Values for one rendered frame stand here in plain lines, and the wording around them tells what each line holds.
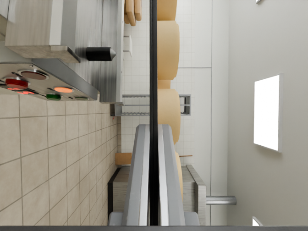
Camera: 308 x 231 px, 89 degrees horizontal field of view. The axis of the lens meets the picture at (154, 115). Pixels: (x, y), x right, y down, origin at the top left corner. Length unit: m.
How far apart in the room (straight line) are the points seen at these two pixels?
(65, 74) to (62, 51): 0.13
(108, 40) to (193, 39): 4.31
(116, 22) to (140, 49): 4.02
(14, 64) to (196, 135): 4.33
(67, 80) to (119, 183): 3.41
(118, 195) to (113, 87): 3.40
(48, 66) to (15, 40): 0.07
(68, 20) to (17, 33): 0.05
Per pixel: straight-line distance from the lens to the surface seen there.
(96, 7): 0.55
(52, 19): 0.22
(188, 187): 3.70
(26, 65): 0.28
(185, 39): 4.75
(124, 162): 4.27
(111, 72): 0.50
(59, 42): 0.21
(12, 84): 0.35
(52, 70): 0.30
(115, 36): 0.55
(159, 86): 0.19
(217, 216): 5.45
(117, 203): 3.87
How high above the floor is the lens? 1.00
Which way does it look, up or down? level
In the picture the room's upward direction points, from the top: 90 degrees clockwise
